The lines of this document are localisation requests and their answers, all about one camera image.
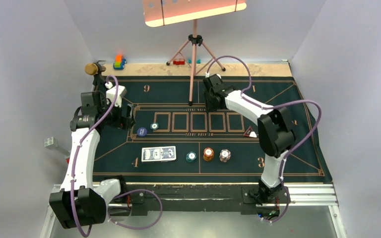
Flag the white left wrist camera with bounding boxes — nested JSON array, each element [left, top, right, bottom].
[[105, 83, 127, 108]]

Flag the teal toy block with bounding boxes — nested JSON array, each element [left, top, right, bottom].
[[188, 59, 201, 64]]

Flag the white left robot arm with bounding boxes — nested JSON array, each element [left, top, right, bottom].
[[49, 87, 135, 229]]

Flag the blue round blind button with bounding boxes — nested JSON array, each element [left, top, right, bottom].
[[136, 127, 147, 137]]

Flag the red toy block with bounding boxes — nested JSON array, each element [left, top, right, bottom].
[[173, 59, 186, 65]]

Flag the dark green poker mat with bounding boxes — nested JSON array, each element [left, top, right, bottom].
[[92, 75, 333, 184]]

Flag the blue playing card deck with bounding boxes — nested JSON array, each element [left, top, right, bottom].
[[141, 146, 177, 163]]

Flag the red triangular card marker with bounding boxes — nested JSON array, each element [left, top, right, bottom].
[[243, 126, 257, 138]]

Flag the green poker chip stack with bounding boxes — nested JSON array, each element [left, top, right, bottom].
[[186, 152, 197, 163]]

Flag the pink tripod music stand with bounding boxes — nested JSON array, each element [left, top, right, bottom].
[[142, 0, 247, 106]]

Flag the green chips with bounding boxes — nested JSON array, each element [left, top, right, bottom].
[[150, 122, 159, 130]]

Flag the grey toy brick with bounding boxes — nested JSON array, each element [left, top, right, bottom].
[[44, 137, 70, 156]]

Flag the red yellow poker chip stack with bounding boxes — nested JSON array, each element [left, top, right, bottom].
[[203, 147, 214, 161]]

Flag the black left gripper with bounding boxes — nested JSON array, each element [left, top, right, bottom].
[[98, 97, 134, 130]]

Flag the colourful toy block car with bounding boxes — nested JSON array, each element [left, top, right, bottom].
[[113, 54, 126, 70]]

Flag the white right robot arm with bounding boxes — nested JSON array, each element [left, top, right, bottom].
[[203, 74, 296, 203]]

